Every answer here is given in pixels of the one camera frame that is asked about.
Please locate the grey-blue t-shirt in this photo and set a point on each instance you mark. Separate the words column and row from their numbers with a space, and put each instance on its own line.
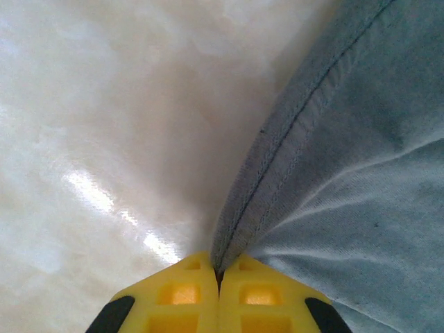
column 347, row 173

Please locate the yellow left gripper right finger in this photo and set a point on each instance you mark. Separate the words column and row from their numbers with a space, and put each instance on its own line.
column 263, row 312

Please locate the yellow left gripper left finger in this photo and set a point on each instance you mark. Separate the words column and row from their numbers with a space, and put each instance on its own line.
column 173, row 312

